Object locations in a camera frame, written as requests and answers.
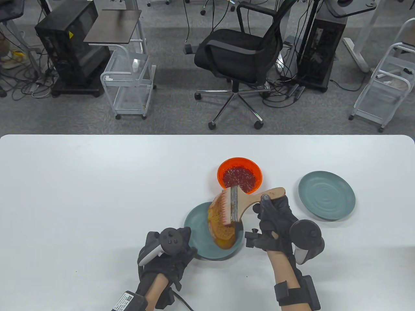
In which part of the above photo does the teal round plate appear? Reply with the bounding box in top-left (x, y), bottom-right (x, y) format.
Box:
top-left (298, 171), bottom-right (356, 222)
top-left (184, 202), bottom-right (243, 260)

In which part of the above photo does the tangle of floor cables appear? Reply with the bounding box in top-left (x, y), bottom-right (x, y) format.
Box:
top-left (0, 62), bottom-right (59, 101)

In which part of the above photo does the orange plastic bowl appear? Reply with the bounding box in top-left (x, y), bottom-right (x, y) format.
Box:
top-left (217, 157), bottom-right (262, 195)

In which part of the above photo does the black power strip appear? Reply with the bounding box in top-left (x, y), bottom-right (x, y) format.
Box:
top-left (285, 85), bottom-right (306, 98)

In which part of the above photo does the dark grey desk top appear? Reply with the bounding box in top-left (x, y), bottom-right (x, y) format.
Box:
top-left (324, 0), bottom-right (378, 18)
top-left (0, 0), bottom-right (25, 23)

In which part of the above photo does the white wire cart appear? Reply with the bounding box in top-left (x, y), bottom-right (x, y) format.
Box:
top-left (100, 44), bottom-right (157, 120)
top-left (349, 18), bottom-right (415, 132)

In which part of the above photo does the person's right hand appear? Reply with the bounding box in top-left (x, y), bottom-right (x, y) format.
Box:
top-left (245, 194), bottom-right (299, 255)

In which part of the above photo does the black computer tower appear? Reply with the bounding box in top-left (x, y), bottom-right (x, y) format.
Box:
top-left (297, 8), bottom-right (348, 93)
top-left (34, 1), bottom-right (111, 98)

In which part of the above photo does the black office chair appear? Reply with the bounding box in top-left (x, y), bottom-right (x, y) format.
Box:
top-left (194, 0), bottom-right (299, 131)

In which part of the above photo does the black cable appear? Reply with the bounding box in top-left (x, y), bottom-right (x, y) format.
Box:
top-left (175, 290), bottom-right (195, 311)

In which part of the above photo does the person's left hand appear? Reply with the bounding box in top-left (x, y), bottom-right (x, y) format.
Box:
top-left (138, 226), bottom-right (197, 290)

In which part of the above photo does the wooden brush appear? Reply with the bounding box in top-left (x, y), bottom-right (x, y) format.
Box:
top-left (220, 187), bottom-right (286, 227)

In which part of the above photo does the white desk leg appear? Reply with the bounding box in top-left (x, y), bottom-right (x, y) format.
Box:
top-left (343, 0), bottom-right (386, 73)

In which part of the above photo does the toasted bread slice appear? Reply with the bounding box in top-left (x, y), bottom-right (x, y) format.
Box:
top-left (207, 194), bottom-right (236, 249)

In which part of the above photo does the black and white handheld controller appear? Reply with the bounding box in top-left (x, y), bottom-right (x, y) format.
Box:
top-left (289, 220), bottom-right (325, 265)
top-left (138, 228), bottom-right (183, 268)

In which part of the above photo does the small brown side table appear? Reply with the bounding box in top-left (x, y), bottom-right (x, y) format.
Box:
top-left (83, 9), bottom-right (142, 44)

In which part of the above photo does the person's left forearm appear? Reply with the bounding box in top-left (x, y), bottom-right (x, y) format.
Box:
top-left (146, 274), bottom-right (171, 311)

